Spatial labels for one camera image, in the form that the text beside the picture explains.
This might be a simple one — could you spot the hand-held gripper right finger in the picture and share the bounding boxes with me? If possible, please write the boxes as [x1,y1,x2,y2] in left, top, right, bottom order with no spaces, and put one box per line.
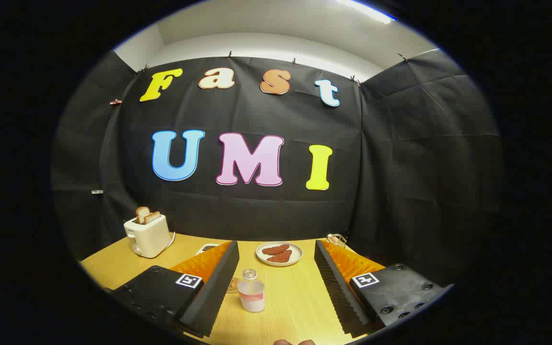
[314,240,454,336]

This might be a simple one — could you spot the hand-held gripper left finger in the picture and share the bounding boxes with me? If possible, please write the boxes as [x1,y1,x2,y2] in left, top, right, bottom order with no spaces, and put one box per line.
[106,241,240,338]

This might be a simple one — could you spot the clear plastic juice bottle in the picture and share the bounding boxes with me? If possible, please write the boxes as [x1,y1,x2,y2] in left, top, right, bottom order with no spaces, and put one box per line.
[237,268,266,313]

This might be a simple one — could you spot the wooden table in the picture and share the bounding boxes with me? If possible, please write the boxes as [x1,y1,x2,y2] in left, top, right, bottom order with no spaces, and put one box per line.
[80,233,387,345]

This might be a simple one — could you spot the white round plate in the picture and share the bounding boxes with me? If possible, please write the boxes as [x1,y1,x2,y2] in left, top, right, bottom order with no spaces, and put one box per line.
[256,241,303,266]

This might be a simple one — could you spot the black backdrop cloth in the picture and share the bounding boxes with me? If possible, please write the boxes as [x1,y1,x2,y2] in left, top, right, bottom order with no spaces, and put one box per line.
[51,48,504,288]

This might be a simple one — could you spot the white toaster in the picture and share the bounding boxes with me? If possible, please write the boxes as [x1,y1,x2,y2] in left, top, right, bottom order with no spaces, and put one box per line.
[124,214,171,259]

